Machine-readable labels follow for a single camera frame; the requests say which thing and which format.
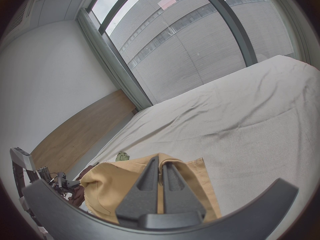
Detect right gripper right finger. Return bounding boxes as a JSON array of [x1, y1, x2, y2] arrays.
[[162, 162, 207, 217]]

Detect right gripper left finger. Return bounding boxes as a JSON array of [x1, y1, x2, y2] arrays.
[[115, 155, 160, 221]]

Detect tan shorts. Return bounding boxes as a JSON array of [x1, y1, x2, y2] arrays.
[[80, 153, 222, 224]]

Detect bed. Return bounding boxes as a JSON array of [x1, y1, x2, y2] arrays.
[[30, 55, 320, 224]]

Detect olive green garment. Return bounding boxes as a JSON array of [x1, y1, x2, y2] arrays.
[[115, 151, 130, 162]]

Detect brown garment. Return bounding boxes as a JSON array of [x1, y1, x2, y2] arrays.
[[69, 166, 94, 207]]

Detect grey-green curtain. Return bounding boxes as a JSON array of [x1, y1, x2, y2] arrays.
[[267, 0, 313, 64], [77, 8, 153, 111]]

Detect window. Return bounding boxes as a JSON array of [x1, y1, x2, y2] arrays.
[[89, 0, 310, 107]]

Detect white ceiling air conditioner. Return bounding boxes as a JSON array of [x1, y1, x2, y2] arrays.
[[4, 0, 38, 43]]

